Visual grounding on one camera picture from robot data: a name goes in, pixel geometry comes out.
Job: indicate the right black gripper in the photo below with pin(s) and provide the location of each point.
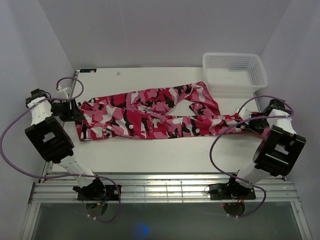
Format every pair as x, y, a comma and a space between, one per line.
249, 125

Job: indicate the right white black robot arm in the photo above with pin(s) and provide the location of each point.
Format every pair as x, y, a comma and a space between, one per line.
277, 153

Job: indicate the white plastic mesh basket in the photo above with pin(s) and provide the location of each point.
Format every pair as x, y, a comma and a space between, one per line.
233, 72

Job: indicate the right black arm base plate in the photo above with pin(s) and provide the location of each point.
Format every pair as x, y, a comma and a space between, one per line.
224, 191

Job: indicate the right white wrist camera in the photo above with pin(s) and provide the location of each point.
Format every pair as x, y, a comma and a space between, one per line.
243, 113

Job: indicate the small label sticker on table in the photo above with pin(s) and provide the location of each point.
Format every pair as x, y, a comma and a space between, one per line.
88, 70

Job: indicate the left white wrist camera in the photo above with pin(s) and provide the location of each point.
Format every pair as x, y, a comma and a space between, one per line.
63, 92

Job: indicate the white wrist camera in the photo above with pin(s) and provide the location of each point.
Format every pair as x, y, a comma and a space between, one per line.
243, 113
63, 92

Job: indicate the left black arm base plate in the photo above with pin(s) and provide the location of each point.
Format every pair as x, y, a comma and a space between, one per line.
112, 194

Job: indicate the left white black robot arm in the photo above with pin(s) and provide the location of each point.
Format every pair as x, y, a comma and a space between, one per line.
53, 143

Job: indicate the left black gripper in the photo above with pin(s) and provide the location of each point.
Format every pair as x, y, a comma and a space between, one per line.
75, 114

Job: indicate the aluminium frame rail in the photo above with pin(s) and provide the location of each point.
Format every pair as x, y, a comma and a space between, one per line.
161, 188

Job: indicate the pink camouflage trousers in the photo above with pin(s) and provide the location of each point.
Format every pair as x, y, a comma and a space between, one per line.
156, 113

